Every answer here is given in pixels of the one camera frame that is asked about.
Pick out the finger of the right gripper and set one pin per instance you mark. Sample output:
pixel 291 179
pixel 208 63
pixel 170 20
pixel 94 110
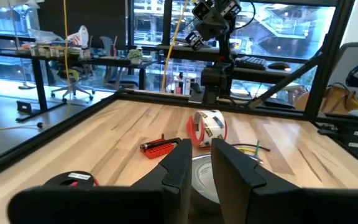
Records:
pixel 194 40
pixel 232 7

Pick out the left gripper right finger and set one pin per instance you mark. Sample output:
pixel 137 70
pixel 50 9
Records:
pixel 275 208

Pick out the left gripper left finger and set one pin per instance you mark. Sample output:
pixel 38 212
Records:
pixel 120 205

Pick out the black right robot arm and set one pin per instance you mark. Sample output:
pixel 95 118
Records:
pixel 216 77

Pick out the dark desk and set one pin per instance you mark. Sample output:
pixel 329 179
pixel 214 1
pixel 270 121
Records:
pixel 182 51

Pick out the black keyboard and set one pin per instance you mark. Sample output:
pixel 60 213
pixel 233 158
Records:
pixel 250 62

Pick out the small potted plant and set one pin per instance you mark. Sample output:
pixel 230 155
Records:
pixel 135 55

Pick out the red ridged block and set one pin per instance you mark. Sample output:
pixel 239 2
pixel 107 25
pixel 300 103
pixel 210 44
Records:
pixel 157 152

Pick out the black marker pen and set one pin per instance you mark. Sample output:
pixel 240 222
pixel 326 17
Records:
pixel 157 144

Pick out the black computer mouse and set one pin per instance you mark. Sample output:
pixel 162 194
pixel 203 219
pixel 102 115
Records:
pixel 278 65

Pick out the black cylindrical container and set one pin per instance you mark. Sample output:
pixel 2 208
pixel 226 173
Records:
pixel 205 177

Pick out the white sticker-covered tape roll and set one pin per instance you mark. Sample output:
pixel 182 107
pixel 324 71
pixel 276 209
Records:
pixel 211 124

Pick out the grey office chair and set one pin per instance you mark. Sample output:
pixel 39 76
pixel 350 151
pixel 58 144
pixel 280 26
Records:
pixel 107 46

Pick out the red tape dispenser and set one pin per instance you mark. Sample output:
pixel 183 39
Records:
pixel 194 132

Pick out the white plastic bag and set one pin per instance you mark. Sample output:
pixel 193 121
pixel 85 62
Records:
pixel 79 35

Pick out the tan leather bag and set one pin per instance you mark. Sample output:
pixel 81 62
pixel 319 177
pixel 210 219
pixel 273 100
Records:
pixel 334 99

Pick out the light green office chair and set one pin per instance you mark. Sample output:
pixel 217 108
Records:
pixel 71 84

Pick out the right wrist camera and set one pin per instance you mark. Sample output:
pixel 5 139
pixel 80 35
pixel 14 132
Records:
pixel 202 9

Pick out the black labelled bracket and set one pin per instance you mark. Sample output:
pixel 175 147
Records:
pixel 346 140

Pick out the black rig frame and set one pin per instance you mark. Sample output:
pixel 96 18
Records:
pixel 42 137

